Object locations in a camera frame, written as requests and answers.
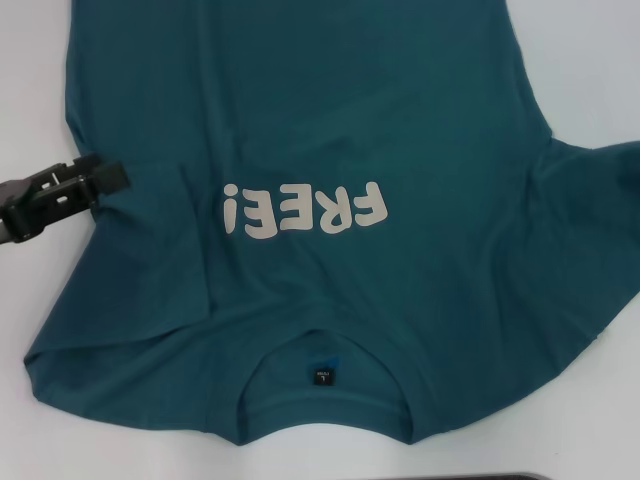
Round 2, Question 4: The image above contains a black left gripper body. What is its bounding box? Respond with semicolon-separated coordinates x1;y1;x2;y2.
0;169;57;227

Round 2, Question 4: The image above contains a teal FREE print t-shirt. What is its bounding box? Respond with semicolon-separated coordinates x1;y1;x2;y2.
22;0;640;432

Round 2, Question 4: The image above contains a black flat panel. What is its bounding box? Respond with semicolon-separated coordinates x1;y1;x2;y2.
394;472;549;480

